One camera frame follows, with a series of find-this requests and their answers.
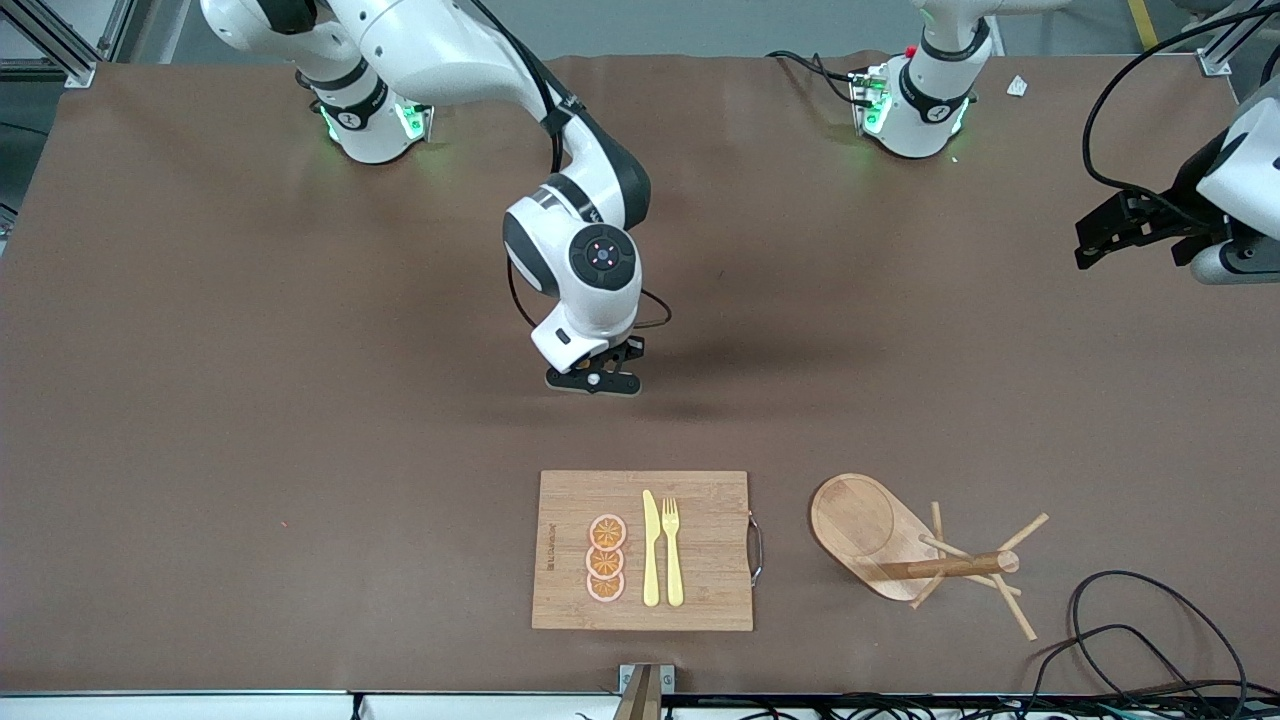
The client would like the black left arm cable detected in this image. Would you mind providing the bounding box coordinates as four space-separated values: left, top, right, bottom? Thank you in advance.
1082 0 1280 198

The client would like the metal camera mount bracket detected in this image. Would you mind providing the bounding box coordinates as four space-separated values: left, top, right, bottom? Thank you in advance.
618 663 676 720

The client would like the wooden mug tree stand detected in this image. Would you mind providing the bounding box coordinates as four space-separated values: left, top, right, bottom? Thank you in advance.
809 473 1051 642

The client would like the yellow plastic knife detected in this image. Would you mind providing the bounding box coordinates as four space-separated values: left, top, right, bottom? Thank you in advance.
642 489 662 608

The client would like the bamboo cutting board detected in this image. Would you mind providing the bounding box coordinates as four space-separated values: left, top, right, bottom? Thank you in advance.
531 470 765 632

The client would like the table cover mat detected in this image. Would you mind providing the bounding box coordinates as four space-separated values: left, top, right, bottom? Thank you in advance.
0 50 1280 697

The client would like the yellow plastic fork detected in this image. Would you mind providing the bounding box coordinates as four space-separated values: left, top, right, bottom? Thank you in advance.
661 497 685 608

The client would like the black looped floor cable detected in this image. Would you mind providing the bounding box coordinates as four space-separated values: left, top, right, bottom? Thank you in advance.
1068 570 1251 720
1020 623 1216 720

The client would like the aluminium frame profile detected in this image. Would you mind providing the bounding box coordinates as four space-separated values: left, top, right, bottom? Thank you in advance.
1165 0 1263 78
0 0 136 88

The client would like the black left base cable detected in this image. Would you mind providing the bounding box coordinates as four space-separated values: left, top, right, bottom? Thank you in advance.
765 48 867 107

